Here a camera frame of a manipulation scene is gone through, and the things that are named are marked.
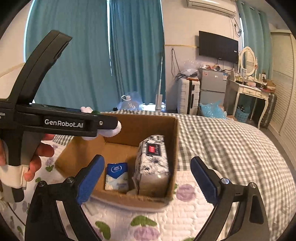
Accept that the person's left hand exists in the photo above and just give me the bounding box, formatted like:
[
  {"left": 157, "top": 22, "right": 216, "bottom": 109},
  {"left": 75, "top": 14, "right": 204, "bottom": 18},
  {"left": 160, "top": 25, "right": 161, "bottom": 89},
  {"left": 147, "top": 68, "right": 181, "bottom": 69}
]
[{"left": 0, "top": 133, "right": 56, "bottom": 182}]

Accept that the white oval vanity mirror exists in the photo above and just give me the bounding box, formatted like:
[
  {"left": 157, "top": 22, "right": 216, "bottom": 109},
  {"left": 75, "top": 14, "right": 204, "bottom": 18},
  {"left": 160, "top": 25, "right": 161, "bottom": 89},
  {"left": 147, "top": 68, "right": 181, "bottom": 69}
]
[{"left": 238, "top": 46, "right": 257, "bottom": 77}]

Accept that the white suitcase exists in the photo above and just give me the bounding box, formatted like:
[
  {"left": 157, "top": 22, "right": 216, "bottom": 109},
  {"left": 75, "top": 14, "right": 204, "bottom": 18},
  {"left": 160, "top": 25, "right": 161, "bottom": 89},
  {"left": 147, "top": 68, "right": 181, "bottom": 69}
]
[{"left": 177, "top": 78, "right": 200, "bottom": 115}]

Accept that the brown cardboard box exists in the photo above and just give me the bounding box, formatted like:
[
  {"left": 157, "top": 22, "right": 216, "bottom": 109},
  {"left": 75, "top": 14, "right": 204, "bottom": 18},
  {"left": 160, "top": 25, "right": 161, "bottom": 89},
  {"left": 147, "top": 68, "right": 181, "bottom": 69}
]
[{"left": 55, "top": 114, "right": 178, "bottom": 212}]

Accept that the teal woven basket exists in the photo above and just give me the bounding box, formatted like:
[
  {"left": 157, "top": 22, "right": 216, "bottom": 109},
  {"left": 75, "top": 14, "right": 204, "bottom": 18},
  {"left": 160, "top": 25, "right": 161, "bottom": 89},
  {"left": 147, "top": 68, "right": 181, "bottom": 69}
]
[{"left": 234, "top": 108, "right": 250, "bottom": 123}]

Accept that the teal curtain middle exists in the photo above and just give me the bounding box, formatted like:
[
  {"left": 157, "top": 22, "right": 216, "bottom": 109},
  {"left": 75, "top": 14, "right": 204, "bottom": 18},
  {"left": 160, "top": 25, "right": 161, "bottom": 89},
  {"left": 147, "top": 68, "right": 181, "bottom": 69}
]
[{"left": 109, "top": 1, "right": 165, "bottom": 104}]

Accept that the grey mini fridge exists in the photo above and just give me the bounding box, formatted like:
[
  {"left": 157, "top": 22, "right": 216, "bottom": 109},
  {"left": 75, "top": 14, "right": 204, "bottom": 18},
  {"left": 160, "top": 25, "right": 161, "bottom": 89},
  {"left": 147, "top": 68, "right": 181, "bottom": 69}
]
[{"left": 199, "top": 68, "right": 227, "bottom": 104}]

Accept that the cream sliding wardrobe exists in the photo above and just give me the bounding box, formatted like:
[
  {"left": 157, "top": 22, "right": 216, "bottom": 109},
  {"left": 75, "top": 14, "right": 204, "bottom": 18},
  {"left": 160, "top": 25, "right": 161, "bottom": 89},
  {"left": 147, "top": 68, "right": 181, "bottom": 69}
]
[{"left": 269, "top": 30, "right": 295, "bottom": 166}]

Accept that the teal curtain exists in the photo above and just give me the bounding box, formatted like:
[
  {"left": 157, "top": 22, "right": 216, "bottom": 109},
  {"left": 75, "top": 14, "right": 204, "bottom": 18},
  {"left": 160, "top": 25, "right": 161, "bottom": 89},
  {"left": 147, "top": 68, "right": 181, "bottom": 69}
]
[
  {"left": 109, "top": 1, "right": 165, "bottom": 104},
  {"left": 236, "top": 1, "right": 273, "bottom": 79},
  {"left": 26, "top": 1, "right": 119, "bottom": 111}
]

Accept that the blue Vinda tissue pack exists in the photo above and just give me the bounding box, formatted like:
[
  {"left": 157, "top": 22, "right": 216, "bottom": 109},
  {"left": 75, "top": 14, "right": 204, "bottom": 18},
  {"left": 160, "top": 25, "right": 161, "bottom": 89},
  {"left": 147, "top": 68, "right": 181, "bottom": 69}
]
[{"left": 105, "top": 163, "right": 129, "bottom": 193}]

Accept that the teal curtain right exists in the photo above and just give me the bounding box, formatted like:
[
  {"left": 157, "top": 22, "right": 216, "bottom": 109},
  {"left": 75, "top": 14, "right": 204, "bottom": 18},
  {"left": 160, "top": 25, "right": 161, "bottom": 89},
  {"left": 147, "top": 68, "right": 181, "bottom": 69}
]
[{"left": 236, "top": 1, "right": 273, "bottom": 79}]

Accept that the white air conditioner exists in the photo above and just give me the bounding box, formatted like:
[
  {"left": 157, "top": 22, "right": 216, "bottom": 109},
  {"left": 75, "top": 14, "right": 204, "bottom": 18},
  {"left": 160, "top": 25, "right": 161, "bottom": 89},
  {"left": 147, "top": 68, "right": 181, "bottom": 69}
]
[{"left": 187, "top": 0, "right": 237, "bottom": 18}]

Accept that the blue bubble wrap bag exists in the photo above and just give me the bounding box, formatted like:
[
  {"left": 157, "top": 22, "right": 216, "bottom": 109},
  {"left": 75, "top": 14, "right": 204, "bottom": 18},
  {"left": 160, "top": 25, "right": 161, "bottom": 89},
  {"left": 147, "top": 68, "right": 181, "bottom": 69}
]
[{"left": 200, "top": 101, "right": 227, "bottom": 119}]

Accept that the white floral quilted blanket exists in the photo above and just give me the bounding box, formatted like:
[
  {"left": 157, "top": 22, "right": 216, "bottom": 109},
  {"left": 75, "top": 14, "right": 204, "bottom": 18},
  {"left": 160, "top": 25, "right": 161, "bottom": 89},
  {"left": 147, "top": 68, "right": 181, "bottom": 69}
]
[{"left": 1, "top": 141, "right": 213, "bottom": 240}]

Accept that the white floor mop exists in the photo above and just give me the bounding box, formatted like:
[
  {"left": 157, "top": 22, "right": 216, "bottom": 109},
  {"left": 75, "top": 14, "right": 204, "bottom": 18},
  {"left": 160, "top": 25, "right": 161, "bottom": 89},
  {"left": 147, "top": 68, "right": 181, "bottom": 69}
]
[{"left": 156, "top": 55, "right": 163, "bottom": 111}]

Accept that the clear water jug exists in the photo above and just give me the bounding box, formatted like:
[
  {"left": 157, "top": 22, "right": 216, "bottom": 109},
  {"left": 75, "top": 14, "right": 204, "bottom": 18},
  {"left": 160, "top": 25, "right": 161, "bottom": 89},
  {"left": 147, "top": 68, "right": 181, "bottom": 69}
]
[{"left": 117, "top": 91, "right": 143, "bottom": 110}]

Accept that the dark striped suitcase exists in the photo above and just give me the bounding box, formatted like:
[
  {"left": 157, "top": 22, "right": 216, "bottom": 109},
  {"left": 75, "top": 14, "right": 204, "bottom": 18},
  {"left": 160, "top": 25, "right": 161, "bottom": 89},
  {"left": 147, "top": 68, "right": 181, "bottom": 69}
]
[{"left": 260, "top": 93, "right": 277, "bottom": 128}]

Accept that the teal curtain left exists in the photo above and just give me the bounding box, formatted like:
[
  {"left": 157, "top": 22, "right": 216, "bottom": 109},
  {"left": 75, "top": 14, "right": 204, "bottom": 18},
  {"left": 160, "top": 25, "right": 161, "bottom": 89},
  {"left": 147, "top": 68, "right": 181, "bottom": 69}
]
[{"left": 26, "top": 1, "right": 119, "bottom": 111}]

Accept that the black wall television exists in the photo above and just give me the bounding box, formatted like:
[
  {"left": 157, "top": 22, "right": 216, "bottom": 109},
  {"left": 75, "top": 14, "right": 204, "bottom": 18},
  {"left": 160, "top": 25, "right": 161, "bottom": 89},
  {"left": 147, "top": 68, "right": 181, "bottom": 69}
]
[{"left": 199, "top": 31, "right": 238, "bottom": 64}]

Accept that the grey checked bed sheet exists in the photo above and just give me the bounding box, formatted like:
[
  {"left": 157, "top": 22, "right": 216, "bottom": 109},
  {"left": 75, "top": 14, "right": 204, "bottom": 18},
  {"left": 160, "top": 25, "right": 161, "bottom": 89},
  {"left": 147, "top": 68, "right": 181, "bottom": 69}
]
[{"left": 53, "top": 109, "right": 295, "bottom": 241}]

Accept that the floral large tissue pack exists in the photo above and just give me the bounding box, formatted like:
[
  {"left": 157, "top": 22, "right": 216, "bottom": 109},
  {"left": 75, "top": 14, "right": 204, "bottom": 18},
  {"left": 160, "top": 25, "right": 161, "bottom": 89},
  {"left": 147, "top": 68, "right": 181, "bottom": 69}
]
[{"left": 132, "top": 135, "right": 171, "bottom": 198}]

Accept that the white dressing table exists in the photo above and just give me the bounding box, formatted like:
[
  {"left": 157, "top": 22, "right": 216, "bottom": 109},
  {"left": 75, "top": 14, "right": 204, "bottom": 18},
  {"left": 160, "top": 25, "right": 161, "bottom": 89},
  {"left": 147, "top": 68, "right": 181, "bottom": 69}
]
[{"left": 223, "top": 80, "right": 269, "bottom": 129}]

